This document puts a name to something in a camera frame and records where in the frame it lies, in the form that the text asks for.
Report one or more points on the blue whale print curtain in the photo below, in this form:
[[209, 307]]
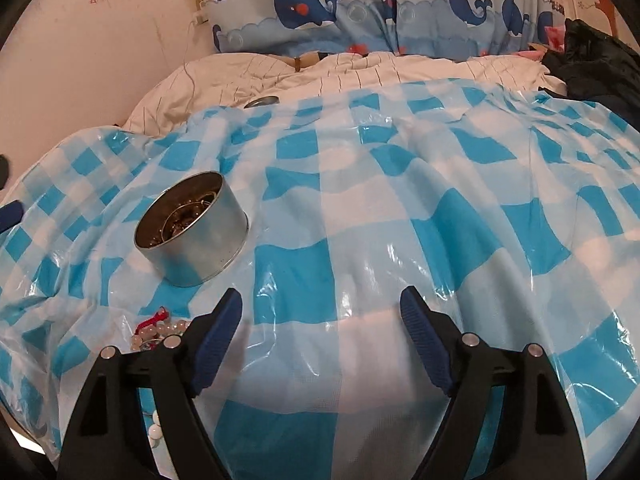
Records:
[[350, 20]]

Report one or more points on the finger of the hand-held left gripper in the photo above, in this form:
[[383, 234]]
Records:
[[10, 215]]

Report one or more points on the tan object with dark band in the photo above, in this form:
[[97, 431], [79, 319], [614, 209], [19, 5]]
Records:
[[305, 61]]

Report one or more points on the round metal tin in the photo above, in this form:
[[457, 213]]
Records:
[[210, 250]]

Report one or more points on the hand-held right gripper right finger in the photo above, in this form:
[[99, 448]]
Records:
[[425, 340]]

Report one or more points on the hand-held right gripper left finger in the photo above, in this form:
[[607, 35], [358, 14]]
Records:
[[220, 340]]

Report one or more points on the blue white checkered plastic sheet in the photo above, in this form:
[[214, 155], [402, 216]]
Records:
[[375, 210]]

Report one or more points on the black cloth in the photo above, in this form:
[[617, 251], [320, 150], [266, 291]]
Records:
[[595, 60]]

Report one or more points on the round metal tin lid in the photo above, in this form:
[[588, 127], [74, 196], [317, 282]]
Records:
[[261, 102]]

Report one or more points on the white grid-lined quilt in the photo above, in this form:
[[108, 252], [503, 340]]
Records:
[[240, 80]]

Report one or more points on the pink cloth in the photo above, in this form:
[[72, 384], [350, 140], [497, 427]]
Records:
[[555, 37]]

